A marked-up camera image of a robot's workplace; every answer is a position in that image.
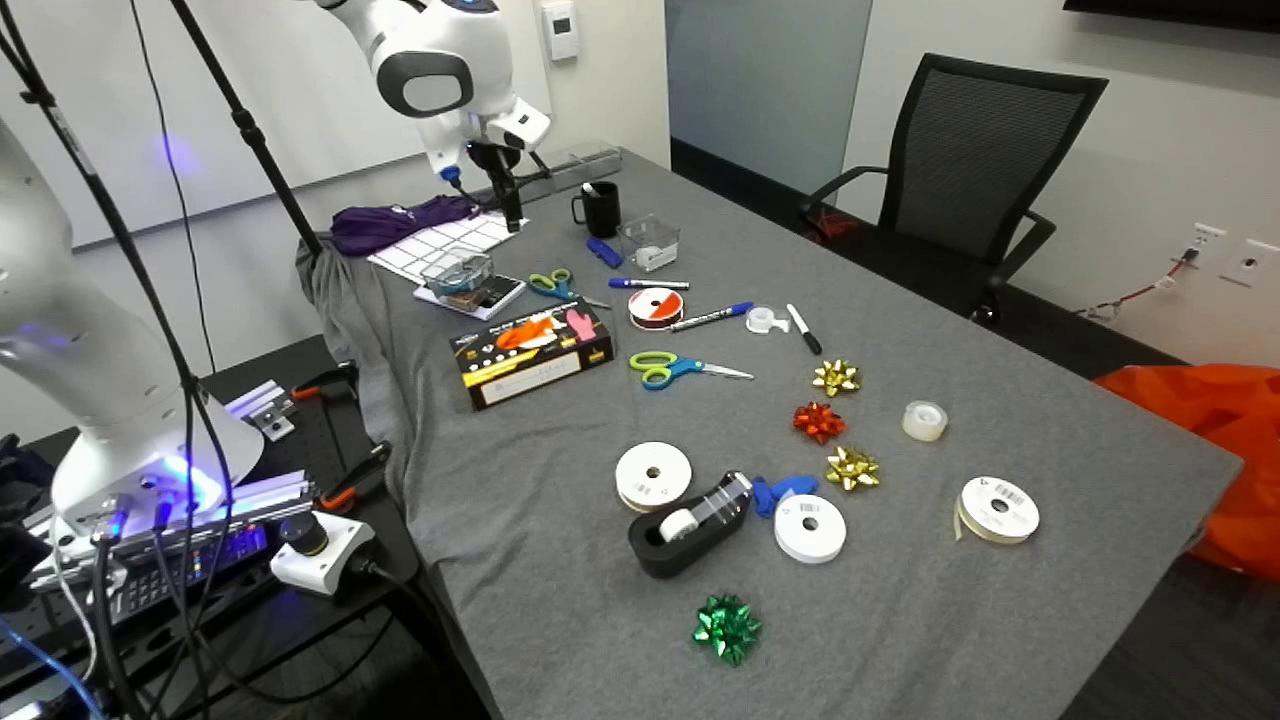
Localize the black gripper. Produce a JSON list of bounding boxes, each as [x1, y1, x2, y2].
[[458, 137, 531, 236]]

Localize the black white-edged booklet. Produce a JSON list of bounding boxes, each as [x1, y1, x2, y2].
[[410, 267, 529, 324]]

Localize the black colourful craft box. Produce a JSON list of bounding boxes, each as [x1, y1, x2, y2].
[[452, 301, 614, 413]]

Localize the small clear empty container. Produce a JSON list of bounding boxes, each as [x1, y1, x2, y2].
[[624, 215, 684, 275]]

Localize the gray robot control box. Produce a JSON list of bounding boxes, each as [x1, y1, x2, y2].
[[22, 466, 316, 634]]

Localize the green blue scissors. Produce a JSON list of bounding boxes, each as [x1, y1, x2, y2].
[[523, 264, 578, 304], [627, 349, 757, 395]]

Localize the black mug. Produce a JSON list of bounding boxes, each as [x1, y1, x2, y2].
[[570, 177, 624, 244]]

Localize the purple cloth bundle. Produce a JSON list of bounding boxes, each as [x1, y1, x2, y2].
[[328, 191, 489, 261]]

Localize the blue capped white marker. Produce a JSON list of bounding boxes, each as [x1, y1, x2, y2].
[[609, 271, 693, 296]]

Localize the red white ribbon spool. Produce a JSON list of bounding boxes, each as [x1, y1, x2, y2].
[[624, 285, 693, 334]]

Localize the blue pen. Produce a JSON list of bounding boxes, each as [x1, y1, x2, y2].
[[665, 301, 757, 337]]

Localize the small clear tape roll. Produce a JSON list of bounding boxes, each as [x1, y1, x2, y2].
[[739, 301, 790, 337]]

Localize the black white marker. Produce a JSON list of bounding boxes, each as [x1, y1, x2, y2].
[[785, 301, 829, 359]]

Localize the black tape dispenser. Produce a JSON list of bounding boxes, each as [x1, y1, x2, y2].
[[624, 469, 757, 581]]

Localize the gold gift bow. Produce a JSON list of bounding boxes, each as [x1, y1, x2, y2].
[[812, 355, 865, 401], [818, 443, 889, 495]]

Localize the red gift bow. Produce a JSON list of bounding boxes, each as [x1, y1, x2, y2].
[[790, 395, 852, 450]]

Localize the blue gift bow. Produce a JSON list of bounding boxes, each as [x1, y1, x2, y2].
[[749, 474, 818, 522]]

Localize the black mesh office chair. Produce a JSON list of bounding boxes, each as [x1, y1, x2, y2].
[[796, 54, 1110, 324]]

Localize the green gift bow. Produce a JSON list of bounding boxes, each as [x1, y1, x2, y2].
[[693, 593, 767, 667]]

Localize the gray table cloth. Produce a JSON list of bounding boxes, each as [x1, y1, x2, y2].
[[292, 141, 1242, 720]]

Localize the white gold-edged ribbon spool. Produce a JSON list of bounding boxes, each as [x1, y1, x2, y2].
[[950, 474, 1049, 554]]

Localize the orange bag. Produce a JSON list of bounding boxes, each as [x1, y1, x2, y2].
[[1093, 359, 1280, 585]]

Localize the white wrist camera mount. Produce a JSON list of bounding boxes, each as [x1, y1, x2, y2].
[[480, 106, 550, 152]]

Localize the white wall thermostat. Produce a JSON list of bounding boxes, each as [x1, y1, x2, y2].
[[537, 0, 587, 66]]

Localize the black wall television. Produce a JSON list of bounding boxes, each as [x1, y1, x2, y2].
[[1061, 0, 1280, 35]]

